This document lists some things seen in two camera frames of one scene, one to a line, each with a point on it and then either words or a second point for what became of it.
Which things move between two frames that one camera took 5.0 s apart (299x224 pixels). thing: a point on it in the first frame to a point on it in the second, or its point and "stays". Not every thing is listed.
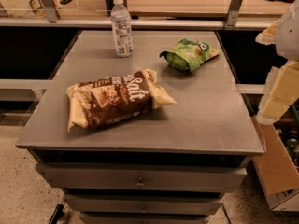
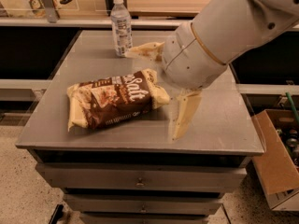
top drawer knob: [140, 183] stays
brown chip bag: [106, 99] stays
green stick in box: [294, 110] stays
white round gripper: [290, 37] to [189, 60]
